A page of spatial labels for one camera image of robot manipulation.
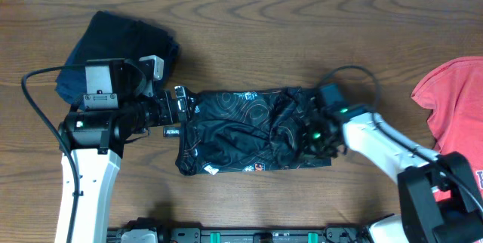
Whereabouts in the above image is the red shirt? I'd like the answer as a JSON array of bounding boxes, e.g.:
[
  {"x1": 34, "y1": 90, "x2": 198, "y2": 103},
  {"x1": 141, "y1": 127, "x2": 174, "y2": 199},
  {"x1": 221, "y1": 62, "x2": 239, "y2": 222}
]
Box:
[{"x1": 411, "y1": 56, "x2": 482, "y2": 190}]

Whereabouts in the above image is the folded dark navy clothes stack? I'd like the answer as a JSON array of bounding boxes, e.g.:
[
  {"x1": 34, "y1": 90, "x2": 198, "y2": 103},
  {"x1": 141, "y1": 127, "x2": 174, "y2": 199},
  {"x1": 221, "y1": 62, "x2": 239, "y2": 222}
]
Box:
[{"x1": 66, "y1": 11, "x2": 179, "y2": 85}]

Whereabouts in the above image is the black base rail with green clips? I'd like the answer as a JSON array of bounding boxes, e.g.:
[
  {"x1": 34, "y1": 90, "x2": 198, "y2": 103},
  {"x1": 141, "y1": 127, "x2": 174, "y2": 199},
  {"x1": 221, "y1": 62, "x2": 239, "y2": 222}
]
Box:
[{"x1": 106, "y1": 218, "x2": 372, "y2": 243}]

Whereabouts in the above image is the black jersey with orange contour lines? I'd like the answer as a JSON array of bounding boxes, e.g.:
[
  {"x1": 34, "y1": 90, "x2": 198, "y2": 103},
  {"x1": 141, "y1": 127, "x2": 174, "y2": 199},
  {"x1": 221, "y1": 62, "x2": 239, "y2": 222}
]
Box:
[{"x1": 163, "y1": 88, "x2": 331, "y2": 176}]

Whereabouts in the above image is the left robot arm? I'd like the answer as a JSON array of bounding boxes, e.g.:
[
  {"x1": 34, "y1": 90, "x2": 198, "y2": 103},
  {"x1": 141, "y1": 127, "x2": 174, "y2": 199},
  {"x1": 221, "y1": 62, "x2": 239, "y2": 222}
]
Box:
[{"x1": 55, "y1": 86, "x2": 197, "y2": 242}]

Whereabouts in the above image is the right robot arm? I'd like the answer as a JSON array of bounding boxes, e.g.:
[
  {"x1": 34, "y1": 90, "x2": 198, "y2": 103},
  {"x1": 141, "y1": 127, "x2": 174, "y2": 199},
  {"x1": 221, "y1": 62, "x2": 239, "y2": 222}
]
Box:
[{"x1": 306, "y1": 100, "x2": 482, "y2": 242}]

